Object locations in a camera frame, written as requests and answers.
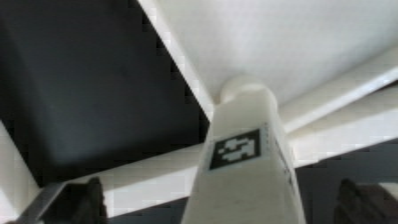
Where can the white left fence block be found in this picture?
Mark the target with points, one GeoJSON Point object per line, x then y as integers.
{"type": "Point", "coordinates": [18, 187]}

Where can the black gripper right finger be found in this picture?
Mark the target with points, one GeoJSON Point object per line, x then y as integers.
{"type": "Point", "coordinates": [366, 203]}

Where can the white desk top tray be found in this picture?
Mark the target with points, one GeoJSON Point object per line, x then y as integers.
{"type": "Point", "coordinates": [315, 45]}

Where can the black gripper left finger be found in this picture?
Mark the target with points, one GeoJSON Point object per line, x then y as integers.
{"type": "Point", "coordinates": [68, 204]}

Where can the white front fence wall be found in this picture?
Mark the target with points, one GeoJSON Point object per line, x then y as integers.
{"type": "Point", "coordinates": [359, 126]}

